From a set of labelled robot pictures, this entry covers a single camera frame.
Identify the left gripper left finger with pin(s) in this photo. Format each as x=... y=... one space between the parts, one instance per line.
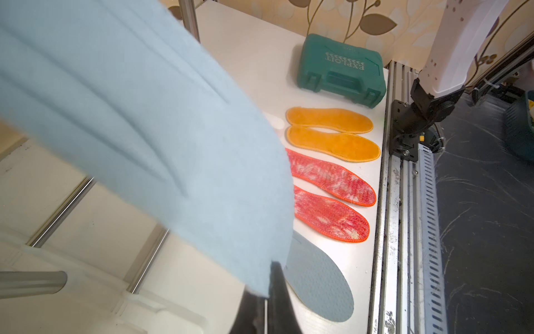
x=250 y=317

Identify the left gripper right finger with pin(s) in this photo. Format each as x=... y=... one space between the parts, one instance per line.
x=280 y=313

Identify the grey blue insole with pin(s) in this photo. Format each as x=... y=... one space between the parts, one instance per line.
x=123 y=92
x=317 y=281

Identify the red patterned insole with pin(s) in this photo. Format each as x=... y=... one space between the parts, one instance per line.
x=330 y=217
x=332 y=178

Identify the yellow fuzzy insole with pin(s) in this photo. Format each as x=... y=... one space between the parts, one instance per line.
x=347 y=147
x=341 y=120

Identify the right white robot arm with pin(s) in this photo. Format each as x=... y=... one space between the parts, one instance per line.
x=438 y=87

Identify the metal clothes rack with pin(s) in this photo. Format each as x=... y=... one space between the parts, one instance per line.
x=128 y=273

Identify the green plastic tool case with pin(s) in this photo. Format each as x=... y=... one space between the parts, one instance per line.
x=352 y=72

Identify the teal bin with bricks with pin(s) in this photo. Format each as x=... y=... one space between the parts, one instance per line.
x=519 y=127

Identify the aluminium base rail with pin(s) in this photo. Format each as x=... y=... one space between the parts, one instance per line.
x=407 y=287

